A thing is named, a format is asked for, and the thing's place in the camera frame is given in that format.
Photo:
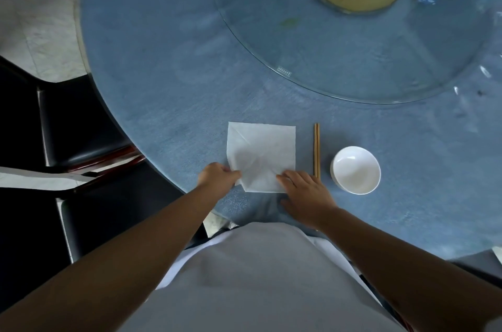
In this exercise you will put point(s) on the grey apron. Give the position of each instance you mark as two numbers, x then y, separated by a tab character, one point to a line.
255	280

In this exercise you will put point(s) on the person's right fingers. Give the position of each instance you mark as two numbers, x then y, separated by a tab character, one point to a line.
295	178

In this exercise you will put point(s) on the person's left hand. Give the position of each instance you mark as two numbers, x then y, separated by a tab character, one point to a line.
215	180

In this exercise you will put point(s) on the person's right forearm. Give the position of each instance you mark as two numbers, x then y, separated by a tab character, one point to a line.
404	273

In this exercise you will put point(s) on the round glass turntable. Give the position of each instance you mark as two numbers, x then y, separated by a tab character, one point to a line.
353	49

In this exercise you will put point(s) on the person's left fingers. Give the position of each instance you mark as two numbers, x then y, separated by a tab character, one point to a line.
230	174

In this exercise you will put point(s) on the person's right hand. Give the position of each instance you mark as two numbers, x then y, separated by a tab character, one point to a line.
310	198

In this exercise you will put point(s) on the brown wooden chopstick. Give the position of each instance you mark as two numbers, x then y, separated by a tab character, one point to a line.
315	149
318	149

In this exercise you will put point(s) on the black leather chair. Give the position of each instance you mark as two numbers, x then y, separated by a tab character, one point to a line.
117	206
74	123

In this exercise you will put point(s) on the white ceramic bowl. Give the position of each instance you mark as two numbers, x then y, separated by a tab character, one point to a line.
356	171

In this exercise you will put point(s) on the person's left forearm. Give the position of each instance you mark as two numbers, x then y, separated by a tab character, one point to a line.
117	265

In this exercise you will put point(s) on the small grey glass sticker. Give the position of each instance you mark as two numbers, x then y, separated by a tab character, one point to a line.
284	70

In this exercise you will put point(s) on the white paper napkin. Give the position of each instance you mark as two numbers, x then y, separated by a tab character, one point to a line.
261	151

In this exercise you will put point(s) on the blue tablecloth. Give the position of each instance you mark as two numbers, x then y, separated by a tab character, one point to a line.
168	49

